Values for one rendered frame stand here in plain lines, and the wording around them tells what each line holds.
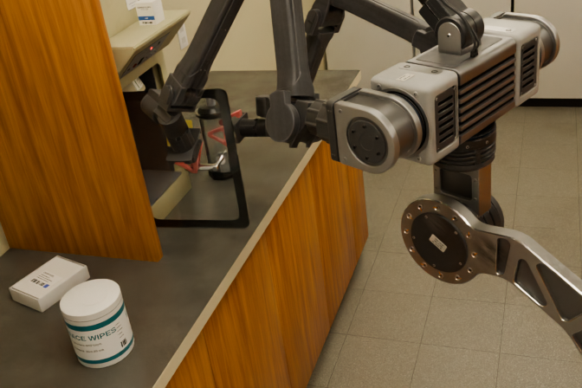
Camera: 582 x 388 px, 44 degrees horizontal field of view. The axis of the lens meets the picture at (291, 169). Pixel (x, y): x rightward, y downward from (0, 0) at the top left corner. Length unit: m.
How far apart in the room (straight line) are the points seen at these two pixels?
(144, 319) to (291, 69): 0.73
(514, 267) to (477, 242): 0.08
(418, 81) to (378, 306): 2.02
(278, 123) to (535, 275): 0.56
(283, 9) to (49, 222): 0.99
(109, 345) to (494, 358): 1.71
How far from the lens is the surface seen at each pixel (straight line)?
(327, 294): 2.85
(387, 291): 3.26
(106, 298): 1.61
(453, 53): 1.39
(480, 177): 1.48
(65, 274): 1.95
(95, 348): 1.64
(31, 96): 1.90
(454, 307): 3.17
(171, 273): 1.90
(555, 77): 4.87
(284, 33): 1.40
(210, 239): 2.00
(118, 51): 1.80
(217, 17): 1.55
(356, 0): 1.88
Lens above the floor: 1.99
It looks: 27 degrees down
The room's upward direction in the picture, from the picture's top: 8 degrees counter-clockwise
